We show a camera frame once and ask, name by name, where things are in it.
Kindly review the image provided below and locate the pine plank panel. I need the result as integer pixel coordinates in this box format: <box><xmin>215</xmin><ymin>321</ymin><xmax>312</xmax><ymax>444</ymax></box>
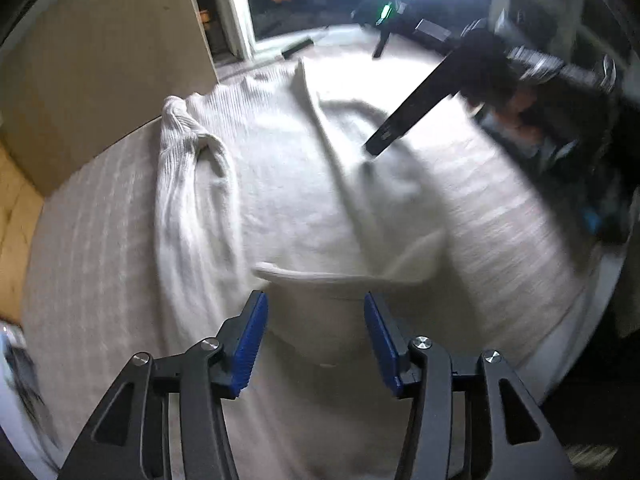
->
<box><xmin>0</xmin><ymin>146</ymin><xmax>43</xmax><ymax>325</ymax></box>

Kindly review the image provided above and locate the white window frame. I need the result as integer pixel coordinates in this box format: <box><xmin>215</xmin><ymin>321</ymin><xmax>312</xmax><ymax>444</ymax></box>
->
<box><xmin>186</xmin><ymin>0</ymin><xmax>321</xmax><ymax>64</ymax></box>

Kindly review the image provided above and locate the light plywood board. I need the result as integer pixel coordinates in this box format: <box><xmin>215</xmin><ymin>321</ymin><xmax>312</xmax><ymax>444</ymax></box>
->
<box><xmin>1</xmin><ymin>0</ymin><xmax>217</xmax><ymax>195</ymax></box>

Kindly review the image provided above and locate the person's right hand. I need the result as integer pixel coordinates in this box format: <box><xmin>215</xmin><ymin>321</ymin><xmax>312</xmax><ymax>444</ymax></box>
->
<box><xmin>476</xmin><ymin>86</ymin><xmax>546</xmax><ymax>162</ymax></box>

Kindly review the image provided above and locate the cream knit sweater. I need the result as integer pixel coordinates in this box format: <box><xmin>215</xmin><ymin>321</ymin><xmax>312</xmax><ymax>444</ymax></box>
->
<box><xmin>155</xmin><ymin>53</ymin><xmax>480</xmax><ymax>479</ymax></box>

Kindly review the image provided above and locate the plaid beige floor mat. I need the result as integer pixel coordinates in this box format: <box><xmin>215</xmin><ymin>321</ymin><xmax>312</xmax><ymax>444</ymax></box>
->
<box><xmin>23</xmin><ymin>40</ymin><xmax>599</xmax><ymax>448</ymax></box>

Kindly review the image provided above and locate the dark teal jacket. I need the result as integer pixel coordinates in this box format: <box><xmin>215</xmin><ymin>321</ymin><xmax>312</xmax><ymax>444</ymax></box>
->
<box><xmin>535</xmin><ymin>129</ymin><xmax>639</xmax><ymax>245</ymax></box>

